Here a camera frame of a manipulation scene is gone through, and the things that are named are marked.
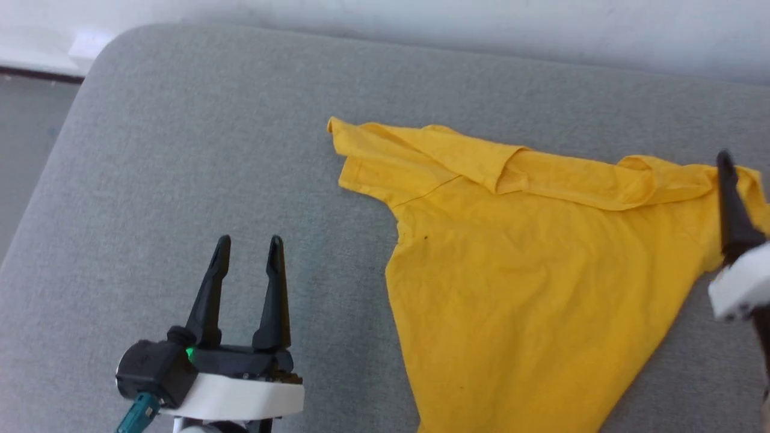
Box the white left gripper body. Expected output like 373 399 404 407
159 345 306 422

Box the grey fabric sofa cushion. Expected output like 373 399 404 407
0 23 770 433

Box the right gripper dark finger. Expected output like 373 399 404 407
715 150 768 266

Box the yellow t-shirt with print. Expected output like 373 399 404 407
327 117 770 433

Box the dark wall baseboard strip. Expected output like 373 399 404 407
0 64 85 84

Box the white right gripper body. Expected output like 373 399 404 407
708 241 770 321

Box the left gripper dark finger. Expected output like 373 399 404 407
251 235 292 353
185 235 232 349

